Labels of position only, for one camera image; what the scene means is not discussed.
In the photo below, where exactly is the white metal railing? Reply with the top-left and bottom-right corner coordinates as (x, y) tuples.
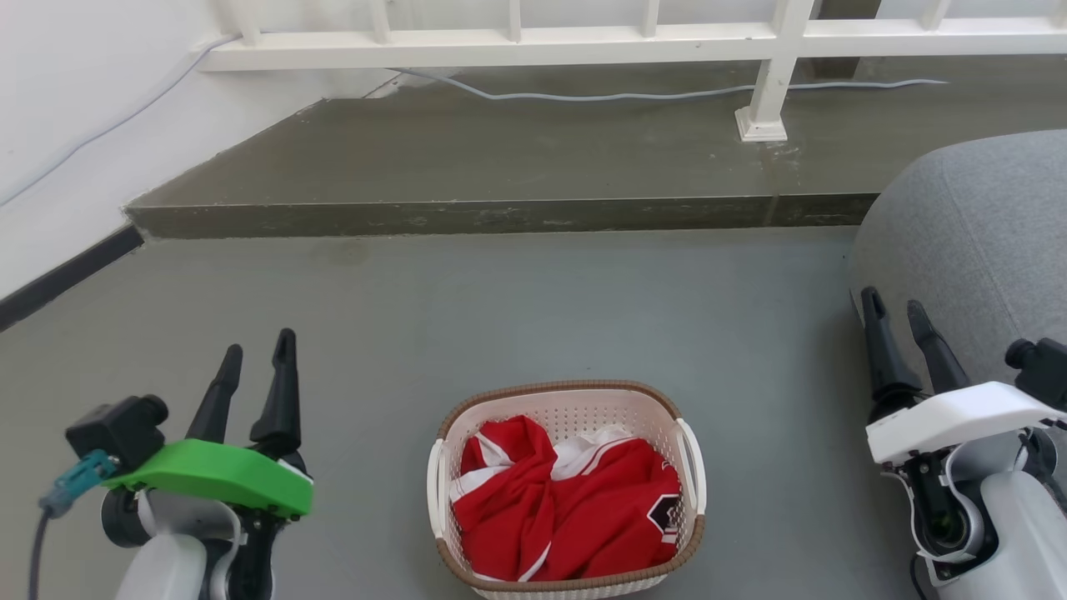
(198, 0), (1067, 143)

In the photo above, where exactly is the teal connector grey cable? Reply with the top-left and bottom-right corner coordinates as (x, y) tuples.
(27, 449), (119, 600)

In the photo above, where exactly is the grey floor cable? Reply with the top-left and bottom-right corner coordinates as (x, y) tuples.
(387, 67), (949, 103)

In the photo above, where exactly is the white plastic laundry basket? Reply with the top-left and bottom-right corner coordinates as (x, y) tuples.
(426, 380), (708, 600)

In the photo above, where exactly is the grey fabric sofa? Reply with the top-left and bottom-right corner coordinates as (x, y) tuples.
(849, 129), (1067, 391)

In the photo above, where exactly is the red white jersey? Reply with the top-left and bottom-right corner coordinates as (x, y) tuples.
(450, 415), (683, 583)

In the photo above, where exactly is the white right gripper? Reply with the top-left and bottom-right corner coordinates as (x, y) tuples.
(860, 287), (1067, 466)

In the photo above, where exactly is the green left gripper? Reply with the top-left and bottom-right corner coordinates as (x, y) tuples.
(101, 328), (315, 519)

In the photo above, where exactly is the white wall cable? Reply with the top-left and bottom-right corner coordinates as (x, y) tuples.
(0, 33), (244, 208)

